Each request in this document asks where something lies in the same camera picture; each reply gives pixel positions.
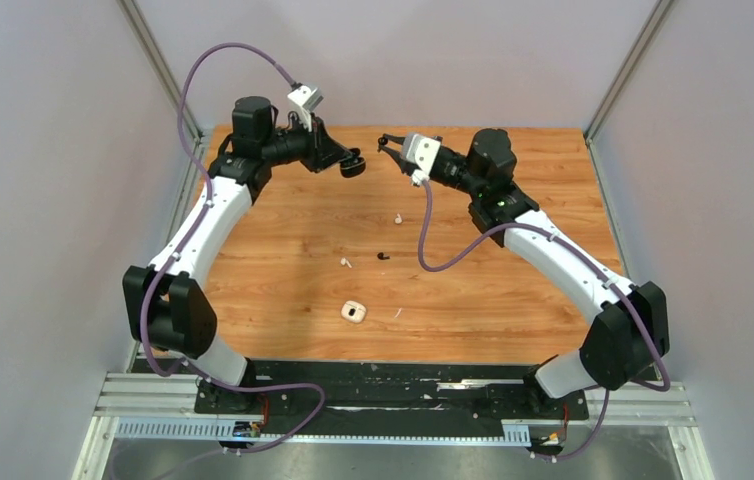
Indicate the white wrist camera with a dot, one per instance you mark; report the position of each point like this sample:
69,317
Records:
304,99
422,152

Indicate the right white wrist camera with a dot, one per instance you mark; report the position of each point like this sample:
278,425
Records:
422,152

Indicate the white open charging case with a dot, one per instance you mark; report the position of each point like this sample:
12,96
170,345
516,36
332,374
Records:
353,312

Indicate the corner aluminium post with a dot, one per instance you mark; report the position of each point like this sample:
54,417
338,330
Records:
632,60
147,41

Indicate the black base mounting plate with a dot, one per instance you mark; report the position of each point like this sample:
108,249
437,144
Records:
417,400

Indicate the left corner aluminium post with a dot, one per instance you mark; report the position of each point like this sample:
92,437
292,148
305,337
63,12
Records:
147,41

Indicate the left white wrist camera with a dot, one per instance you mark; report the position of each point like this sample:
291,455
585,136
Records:
304,99

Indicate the right corner aluminium post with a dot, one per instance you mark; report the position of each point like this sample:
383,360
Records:
632,60

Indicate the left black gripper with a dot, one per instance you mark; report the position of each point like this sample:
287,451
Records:
321,150

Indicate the aluminium rail frame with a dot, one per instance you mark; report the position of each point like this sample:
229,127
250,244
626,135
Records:
184,407

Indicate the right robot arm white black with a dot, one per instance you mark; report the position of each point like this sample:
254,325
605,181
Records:
628,333

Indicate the black charging case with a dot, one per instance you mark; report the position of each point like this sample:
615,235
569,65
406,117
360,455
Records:
352,167

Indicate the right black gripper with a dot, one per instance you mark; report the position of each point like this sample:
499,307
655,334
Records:
405,166

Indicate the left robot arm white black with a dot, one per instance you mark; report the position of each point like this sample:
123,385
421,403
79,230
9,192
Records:
165,301

